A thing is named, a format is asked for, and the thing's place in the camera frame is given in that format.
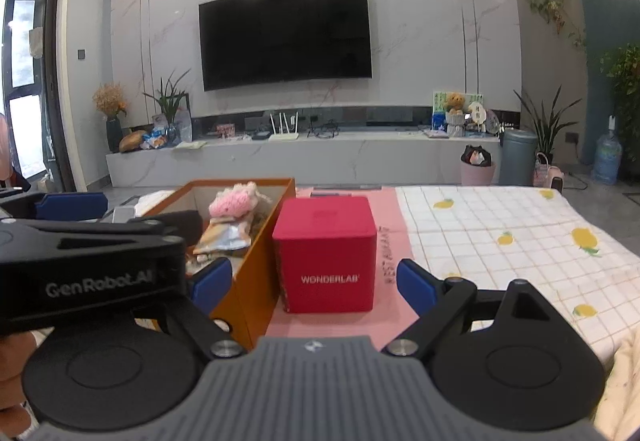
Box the white marble tv console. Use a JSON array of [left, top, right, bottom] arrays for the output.
[[106, 131, 501, 188]]

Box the blue water jug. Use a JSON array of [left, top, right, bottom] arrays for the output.
[[591, 115, 623, 186]]

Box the red Wonderlab cube box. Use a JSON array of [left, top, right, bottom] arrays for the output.
[[272, 195, 378, 314]]

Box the green potted floor plant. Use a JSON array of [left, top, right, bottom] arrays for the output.
[[513, 86, 582, 161]]

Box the dried flower vase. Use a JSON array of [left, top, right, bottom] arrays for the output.
[[92, 83, 127, 153]]

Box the green plant in vase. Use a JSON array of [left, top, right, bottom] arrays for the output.
[[143, 70, 190, 131]]

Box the checkered fruit print blanket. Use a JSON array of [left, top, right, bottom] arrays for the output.
[[134, 185, 640, 364]]

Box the black wall television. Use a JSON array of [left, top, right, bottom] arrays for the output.
[[198, 0, 372, 91]]

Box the white wifi router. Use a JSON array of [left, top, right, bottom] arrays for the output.
[[269, 112, 299, 141]]

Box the pink crochet hat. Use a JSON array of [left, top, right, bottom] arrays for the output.
[[208, 182, 259, 219]]

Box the orange cardboard storage box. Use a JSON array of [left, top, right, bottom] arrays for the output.
[[142, 178, 295, 350]]

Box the silver snack packet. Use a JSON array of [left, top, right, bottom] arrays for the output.
[[194, 215, 253, 255]]

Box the teddy bear on console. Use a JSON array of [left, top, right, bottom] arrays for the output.
[[445, 92, 465, 115]]

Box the grey round trash bin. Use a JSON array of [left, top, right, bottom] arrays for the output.
[[499, 129, 537, 187]]

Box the person left hand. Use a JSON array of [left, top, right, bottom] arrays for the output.
[[0, 333, 37, 439]]

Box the pink waste basket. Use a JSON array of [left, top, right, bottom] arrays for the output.
[[460, 144, 496, 187]]

